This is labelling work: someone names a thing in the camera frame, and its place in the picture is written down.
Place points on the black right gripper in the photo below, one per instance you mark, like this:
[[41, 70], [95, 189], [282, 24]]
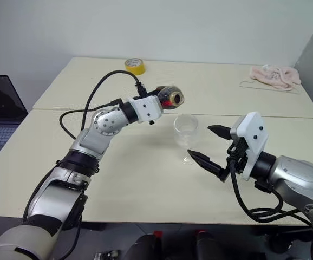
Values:
[[237, 154]]

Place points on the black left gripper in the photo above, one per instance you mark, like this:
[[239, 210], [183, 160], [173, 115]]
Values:
[[151, 122]]

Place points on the dark drink bottle red label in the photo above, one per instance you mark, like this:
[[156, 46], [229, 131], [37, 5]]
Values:
[[167, 103]]

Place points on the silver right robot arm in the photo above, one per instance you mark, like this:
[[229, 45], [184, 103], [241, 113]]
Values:
[[294, 173]]

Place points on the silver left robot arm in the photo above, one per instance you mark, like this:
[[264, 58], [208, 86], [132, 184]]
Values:
[[102, 132]]

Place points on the clear wine glass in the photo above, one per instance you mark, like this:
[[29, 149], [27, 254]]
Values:
[[186, 135]]

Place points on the yellow tape roll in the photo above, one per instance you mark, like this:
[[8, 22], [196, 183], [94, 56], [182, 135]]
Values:
[[136, 69]]

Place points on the pink cloth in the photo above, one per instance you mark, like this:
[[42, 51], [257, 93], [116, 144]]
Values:
[[275, 78]]

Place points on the dark laptop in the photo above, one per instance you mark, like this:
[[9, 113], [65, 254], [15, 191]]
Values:
[[2, 105]]

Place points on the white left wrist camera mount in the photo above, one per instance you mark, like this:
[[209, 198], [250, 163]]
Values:
[[147, 108]]

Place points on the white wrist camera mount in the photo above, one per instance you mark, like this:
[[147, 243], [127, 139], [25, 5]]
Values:
[[254, 135], [147, 108]]

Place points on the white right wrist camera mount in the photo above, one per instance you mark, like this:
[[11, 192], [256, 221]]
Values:
[[254, 135]]

